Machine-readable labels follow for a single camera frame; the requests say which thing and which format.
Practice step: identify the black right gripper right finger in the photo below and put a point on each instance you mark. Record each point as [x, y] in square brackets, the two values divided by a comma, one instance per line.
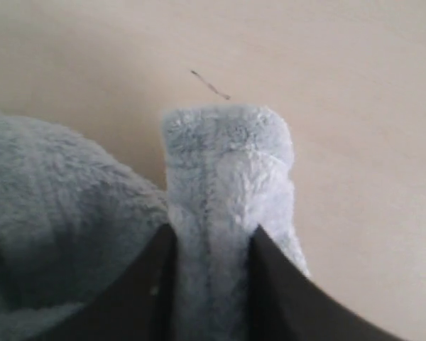
[283, 304]

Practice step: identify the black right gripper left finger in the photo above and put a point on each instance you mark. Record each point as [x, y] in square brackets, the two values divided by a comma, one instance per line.
[137, 306]

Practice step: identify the light blue fluffy towel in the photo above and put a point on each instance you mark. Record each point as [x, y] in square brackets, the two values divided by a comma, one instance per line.
[73, 218]

